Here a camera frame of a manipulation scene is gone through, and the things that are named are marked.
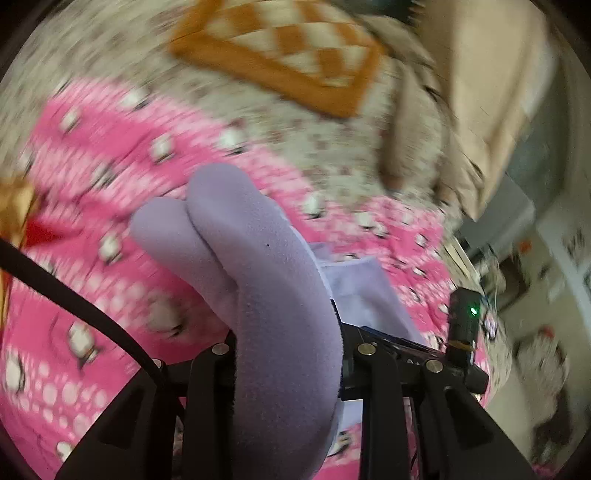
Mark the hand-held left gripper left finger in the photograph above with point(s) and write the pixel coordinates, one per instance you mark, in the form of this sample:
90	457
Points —
207	378

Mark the beige coat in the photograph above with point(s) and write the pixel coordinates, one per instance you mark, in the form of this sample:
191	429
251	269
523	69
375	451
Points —
485	69

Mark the pink penguin blanket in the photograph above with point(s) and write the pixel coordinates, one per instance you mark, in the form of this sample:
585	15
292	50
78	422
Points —
92	138

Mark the orange checkered cushion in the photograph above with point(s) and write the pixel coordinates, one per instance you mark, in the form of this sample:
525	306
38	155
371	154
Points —
277	78

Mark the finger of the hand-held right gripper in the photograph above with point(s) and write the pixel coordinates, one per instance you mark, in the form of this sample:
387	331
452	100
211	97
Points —
401	349

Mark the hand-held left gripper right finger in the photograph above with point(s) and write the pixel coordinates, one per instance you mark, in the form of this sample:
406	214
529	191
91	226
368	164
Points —
369	374

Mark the floral bedspread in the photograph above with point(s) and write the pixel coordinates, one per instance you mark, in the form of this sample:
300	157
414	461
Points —
138	60

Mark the purple fleece jacket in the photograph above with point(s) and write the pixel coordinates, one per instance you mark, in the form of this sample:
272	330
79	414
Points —
258	286

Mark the orange yellow cartoon blanket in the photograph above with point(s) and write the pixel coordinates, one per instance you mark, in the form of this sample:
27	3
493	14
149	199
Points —
16	207

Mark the white furniture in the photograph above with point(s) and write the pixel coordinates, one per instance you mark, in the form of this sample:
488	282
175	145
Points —
508	217

